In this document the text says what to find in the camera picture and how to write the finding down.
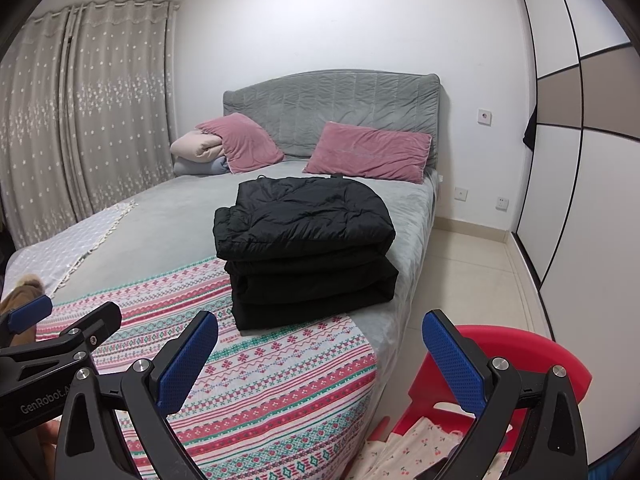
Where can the red plastic chair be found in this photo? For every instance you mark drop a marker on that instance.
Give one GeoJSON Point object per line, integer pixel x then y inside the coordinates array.
{"type": "Point", "coordinates": [510, 340]}

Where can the black hooded garment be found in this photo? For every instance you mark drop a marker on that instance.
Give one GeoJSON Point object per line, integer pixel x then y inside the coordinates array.
{"type": "Point", "coordinates": [310, 280]}

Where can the white fringed blanket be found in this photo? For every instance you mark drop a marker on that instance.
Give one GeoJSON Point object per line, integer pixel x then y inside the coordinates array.
{"type": "Point", "coordinates": [60, 245]}

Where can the grey bed sheet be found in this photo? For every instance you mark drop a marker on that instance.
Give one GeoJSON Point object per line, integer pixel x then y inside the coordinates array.
{"type": "Point", "coordinates": [170, 220]}

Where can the cherry-print white cloth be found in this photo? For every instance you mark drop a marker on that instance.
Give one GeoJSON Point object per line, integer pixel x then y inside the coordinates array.
{"type": "Point", "coordinates": [425, 445]}

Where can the patterned knit-print blanket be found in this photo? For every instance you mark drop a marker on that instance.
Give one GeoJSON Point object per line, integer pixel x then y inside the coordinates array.
{"type": "Point", "coordinates": [280, 385]}

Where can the brown fleece lined coat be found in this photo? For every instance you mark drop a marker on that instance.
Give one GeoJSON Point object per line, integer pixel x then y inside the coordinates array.
{"type": "Point", "coordinates": [25, 287]}

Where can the grey padded headboard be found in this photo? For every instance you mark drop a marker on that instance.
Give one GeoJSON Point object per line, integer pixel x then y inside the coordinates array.
{"type": "Point", "coordinates": [325, 95]}

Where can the grey star-print curtain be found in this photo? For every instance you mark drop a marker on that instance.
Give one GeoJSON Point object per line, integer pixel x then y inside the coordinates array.
{"type": "Point", "coordinates": [90, 110]}

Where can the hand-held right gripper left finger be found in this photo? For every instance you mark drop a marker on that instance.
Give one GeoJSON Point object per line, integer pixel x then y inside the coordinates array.
{"type": "Point", "coordinates": [187, 360]}

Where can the white round-hole wall socket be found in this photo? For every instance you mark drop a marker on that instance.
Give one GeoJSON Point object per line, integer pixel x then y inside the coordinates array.
{"type": "Point", "coordinates": [482, 116]}

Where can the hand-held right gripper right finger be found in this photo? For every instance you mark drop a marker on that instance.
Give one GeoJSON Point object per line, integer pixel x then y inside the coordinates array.
{"type": "Point", "coordinates": [452, 360]}

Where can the pink velvet pillow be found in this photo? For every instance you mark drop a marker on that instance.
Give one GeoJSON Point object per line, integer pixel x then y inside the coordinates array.
{"type": "Point", "coordinates": [245, 142]}
{"type": "Point", "coordinates": [370, 152]}

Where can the person's left hand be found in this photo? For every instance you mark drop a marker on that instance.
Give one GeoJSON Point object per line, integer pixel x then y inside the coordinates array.
{"type": "Point", "coordinates": [50, 440]}

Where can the white sliding-door wardrobe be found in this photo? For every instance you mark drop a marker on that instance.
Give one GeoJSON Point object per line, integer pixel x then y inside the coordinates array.
{"type": "Point", "coordinates": [600, 185]}

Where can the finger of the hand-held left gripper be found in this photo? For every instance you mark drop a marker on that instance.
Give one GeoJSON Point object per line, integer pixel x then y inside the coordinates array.
{"type": "Point", "coordinates": [100, 322]}
{"type": "Point", "coordinates": [27, 312]}

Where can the black cloth in wardrobe door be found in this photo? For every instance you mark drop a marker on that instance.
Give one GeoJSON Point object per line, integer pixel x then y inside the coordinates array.
{"type": "Point", "coordinates": [531, 135]}

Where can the black folded garment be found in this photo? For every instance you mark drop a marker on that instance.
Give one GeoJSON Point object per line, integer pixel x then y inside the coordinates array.
{"type": "Point", "coordinates": [300, 312]}

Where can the beige folded pillow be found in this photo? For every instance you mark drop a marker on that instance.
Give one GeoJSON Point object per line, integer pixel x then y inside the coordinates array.
{"type": "Point", "coordinates": [195, 147]}

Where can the black quilted jacket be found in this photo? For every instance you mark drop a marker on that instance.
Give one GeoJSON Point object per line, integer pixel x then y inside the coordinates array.
{"type": "Point", "coordinates": [300, 220]}

